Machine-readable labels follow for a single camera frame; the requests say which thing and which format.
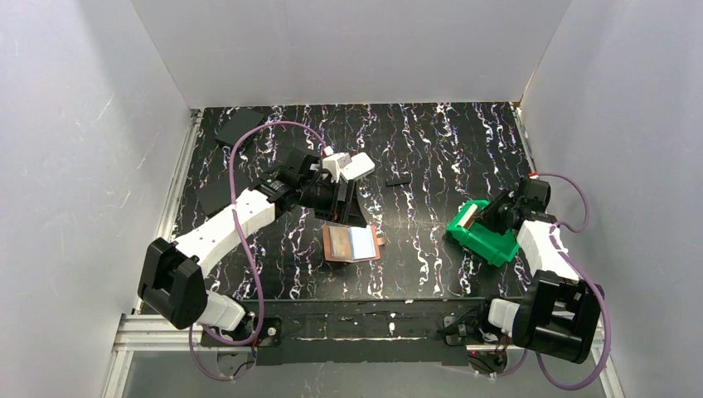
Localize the tan leather card holder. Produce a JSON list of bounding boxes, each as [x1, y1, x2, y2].
[[322, 225, 387, 264]]

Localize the gold credit card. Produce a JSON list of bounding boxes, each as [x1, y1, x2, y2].
[[329, 226, 353, 260]]

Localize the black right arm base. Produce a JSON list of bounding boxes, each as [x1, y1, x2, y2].
[[437, 313, 509, 351]]

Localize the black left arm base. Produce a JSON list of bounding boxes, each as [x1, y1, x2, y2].
[[201, 312, 283, 349]]

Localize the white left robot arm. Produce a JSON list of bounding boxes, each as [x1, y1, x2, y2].
[[138, 148, 376, 332]]

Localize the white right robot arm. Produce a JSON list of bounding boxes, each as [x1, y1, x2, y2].
[[478, 177, 602, 364]]

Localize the flat black card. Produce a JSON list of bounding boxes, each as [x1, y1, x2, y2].
[[196, 174, 253, 217]]

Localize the green plastic bin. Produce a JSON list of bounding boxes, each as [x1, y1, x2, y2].
[[445, 200, 519, 267]]

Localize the small black bar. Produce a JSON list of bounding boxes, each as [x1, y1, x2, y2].
[[385, 175, 412, 187]]

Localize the white rectangular box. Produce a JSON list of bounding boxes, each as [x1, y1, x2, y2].
[[341, 153, 376, 181]]

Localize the black rectangular box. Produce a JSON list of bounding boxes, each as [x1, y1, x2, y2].
[[216, 108, 264, 147]]

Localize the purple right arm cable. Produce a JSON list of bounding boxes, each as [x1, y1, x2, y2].
[[494, 172, 613, 392]]

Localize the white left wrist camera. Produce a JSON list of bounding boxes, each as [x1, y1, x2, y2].
[[322, 146, 352, 182]]

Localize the aluminium frame rail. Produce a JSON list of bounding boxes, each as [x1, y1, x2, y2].
[[102, 310, 628, 398]]

